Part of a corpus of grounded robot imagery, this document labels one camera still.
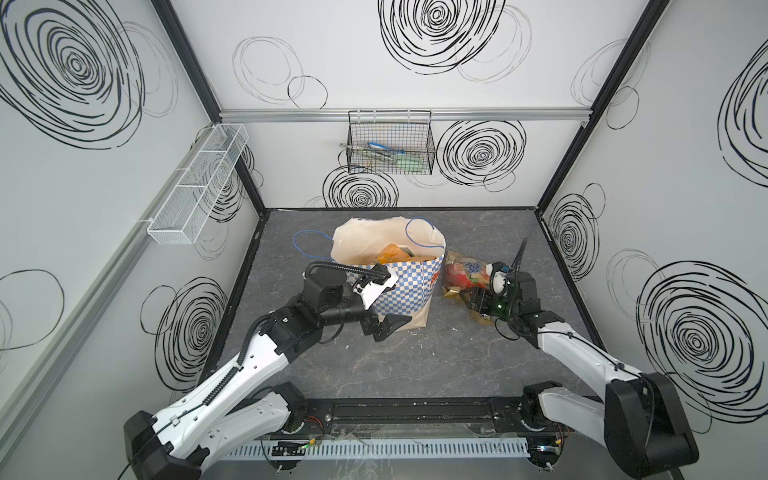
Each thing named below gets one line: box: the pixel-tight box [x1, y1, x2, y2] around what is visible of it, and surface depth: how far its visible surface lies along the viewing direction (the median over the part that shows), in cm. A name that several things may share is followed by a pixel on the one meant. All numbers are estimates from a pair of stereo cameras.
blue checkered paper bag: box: [330, 216, 446, 332], surface depth 81 cm
